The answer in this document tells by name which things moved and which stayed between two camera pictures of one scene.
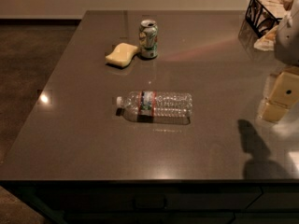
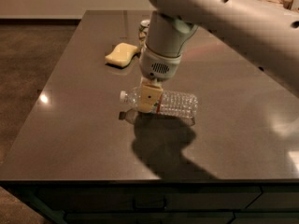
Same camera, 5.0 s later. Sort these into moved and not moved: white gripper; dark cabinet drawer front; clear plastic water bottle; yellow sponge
Moved: white gripper; clear plastic water bottle
Not moved: yellow sponge; dark cabinet drawer front
